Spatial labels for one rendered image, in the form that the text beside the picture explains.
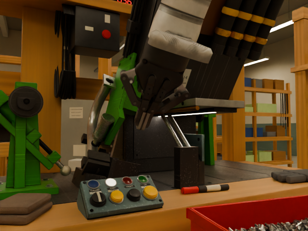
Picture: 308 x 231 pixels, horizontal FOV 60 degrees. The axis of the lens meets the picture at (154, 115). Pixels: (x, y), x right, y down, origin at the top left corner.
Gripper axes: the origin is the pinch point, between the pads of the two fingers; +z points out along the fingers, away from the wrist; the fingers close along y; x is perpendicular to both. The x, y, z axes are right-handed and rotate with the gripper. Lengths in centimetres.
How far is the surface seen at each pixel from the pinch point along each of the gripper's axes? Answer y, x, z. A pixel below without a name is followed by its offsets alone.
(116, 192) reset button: 1.2, 4.7, 13.8
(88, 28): 15, -61, 0
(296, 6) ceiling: -507, -731, -109
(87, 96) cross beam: 9, -66, 29
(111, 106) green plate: 2.5, -29.9, 13.3
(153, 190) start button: -6.2, 3.2, 13.2
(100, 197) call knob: 4.0, 6.3, 14.0
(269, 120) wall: -746, -867, 298
